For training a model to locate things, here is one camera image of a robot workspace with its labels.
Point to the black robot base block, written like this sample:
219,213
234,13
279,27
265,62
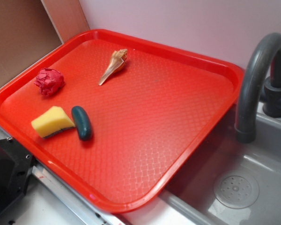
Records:
15,168

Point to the dark green plastic pickle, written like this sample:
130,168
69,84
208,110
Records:
82,122

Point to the red plastic tray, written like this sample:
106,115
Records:
147,118

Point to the brown conch seashell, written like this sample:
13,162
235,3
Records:
117,62

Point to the yellow sponge piece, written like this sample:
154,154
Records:
52,121

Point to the crumpled red paper ball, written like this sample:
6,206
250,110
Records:
49,81

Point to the grey plastic sink basin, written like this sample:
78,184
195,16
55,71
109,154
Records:
191,193

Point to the sink drain strainer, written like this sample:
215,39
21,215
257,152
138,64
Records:
236,189

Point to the grey toy faucet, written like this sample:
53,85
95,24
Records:
261,83

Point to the brown cardboard panel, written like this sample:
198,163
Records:
30,29

